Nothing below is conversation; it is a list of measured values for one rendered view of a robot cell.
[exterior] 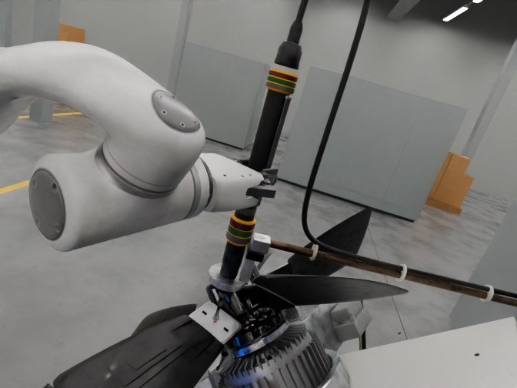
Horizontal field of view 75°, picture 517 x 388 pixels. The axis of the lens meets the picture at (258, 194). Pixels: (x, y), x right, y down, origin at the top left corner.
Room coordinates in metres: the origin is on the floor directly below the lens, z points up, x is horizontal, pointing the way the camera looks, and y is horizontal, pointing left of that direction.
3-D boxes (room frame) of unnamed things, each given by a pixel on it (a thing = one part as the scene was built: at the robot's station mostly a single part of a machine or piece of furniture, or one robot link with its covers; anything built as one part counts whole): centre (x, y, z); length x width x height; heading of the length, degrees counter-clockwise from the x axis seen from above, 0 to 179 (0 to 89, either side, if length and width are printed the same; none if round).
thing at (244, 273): (0.52, 0.00, 1.33); 0.09 x 0.07 x 0.10; 95
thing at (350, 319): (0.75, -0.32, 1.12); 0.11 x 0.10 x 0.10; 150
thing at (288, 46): (0.52, 0.01, 1.49); 0.04 x 0.04 x 0.46
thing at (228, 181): (0.43, 0.06, 1.49); 0.11 x 0.10 x 0.07; 151
